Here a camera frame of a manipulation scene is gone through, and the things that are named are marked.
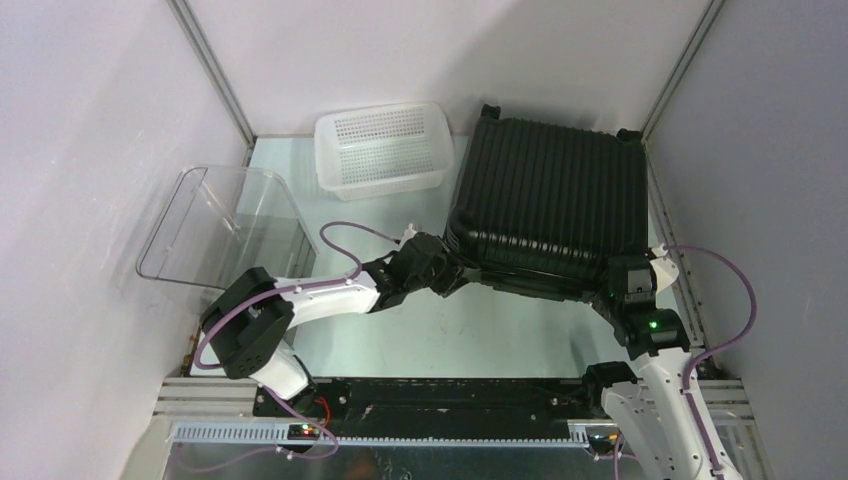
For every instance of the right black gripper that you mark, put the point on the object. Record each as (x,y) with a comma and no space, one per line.
(602,292)

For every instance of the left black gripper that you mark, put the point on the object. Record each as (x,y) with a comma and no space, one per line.
(451,278)

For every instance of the black ribbed hard-shell suitcase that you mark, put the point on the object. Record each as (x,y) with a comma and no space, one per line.
(540,209)

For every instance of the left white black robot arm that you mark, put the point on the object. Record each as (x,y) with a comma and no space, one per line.
(245,327)

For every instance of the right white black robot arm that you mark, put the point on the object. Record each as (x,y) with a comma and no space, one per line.
(655,399)

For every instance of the white perforated plastic basket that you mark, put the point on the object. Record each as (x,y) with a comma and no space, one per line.
(383,150)

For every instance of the clear acrylic bin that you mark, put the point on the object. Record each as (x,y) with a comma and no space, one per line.
(220,221)

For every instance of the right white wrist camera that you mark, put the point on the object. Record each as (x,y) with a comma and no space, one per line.
(664,268)

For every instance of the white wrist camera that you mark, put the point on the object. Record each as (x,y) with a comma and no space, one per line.
(410,232)
(664,268)

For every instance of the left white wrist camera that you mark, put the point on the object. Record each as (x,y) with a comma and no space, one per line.
(410,232)

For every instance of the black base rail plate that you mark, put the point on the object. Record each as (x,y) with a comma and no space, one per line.
(464,409)

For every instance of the aluminium frame rail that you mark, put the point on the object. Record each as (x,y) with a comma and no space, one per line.
(210,409)

